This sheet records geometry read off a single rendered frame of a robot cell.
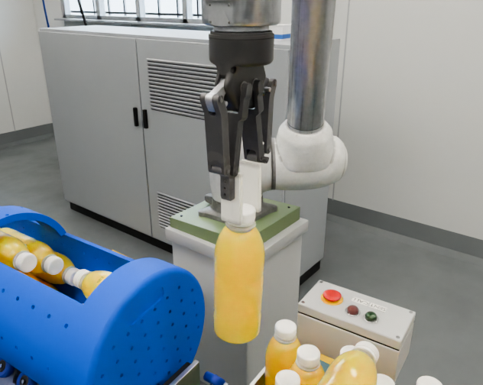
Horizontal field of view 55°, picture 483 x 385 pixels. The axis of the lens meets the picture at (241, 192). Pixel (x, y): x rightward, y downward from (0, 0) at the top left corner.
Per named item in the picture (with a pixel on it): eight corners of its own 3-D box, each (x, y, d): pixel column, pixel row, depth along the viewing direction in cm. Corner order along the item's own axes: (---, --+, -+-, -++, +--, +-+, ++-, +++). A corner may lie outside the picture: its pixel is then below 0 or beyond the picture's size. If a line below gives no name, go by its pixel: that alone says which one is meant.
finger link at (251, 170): (239, 160, 62) (242, 158, 62) (240, 208, 64) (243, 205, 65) (258, 164, 60) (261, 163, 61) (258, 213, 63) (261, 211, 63)
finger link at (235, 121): (254, 83, 54) (247, 82, 53) (243, 177, 56) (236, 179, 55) (226, 80, 56) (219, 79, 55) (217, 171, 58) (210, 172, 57)
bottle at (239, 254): (269, 325, 71) (277, 217, 63) (243, 353, 66) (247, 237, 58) (231, 308, 74) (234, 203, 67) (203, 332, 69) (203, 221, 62)
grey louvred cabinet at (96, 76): (115, 191, 429) (97, 24, 373) (322, 267, 308) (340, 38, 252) (63, 211, 390) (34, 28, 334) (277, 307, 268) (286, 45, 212)
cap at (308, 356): (323, 365, 77) (324, 357, 77) (303, 370, 76) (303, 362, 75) (312, 350, 81) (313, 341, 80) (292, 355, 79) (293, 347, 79)
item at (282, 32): (251, 37, 256) (252, 23, 253) (291, 39, 245) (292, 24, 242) (240, 39, 246) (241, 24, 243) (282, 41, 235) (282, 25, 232)
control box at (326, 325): (316, 318, 102) (319, 277, 98) (409, 353, 92) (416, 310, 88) (295, 344, 94) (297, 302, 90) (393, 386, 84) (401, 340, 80)
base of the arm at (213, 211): (225, 194, 158) (225, 179, 156) (279, 209, 144) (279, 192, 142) (186, 211, 145) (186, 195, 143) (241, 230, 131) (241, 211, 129)
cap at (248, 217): (260, 219, 63) (260, 207, 62) (244, 230, 60) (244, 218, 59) (237, 211, 65) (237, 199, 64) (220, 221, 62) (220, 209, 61)
